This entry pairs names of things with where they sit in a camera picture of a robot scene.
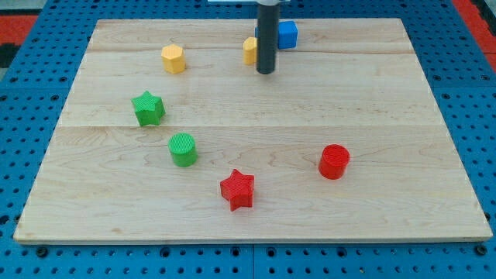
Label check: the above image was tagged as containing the green cylinder block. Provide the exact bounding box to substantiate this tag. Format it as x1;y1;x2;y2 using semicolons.
168;133;198;167

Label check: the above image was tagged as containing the yellow hexagon block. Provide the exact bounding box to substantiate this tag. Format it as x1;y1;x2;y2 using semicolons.
161;44;186;74

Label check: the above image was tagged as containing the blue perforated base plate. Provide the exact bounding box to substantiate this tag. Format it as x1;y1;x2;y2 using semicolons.
1;1;495;278

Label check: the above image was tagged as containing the light wooden board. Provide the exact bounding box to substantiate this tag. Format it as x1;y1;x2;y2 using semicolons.
13;18;492;245

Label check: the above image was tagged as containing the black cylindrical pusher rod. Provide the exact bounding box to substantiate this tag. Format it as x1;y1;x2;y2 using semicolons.
257;2;280;74

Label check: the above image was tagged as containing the red cylinder block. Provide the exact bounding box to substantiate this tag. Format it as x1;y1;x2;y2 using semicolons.
318;144;350;180

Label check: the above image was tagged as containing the green star block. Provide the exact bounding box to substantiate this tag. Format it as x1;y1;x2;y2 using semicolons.
131;91;166;126

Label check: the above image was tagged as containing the red star block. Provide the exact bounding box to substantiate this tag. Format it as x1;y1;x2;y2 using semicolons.
220;169;255;212

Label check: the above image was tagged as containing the blue triangle block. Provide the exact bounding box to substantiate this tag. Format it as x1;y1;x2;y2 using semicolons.
254;21;298;50

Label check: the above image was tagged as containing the yellow heart block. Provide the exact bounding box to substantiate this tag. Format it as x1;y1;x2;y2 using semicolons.
243;36;257;65

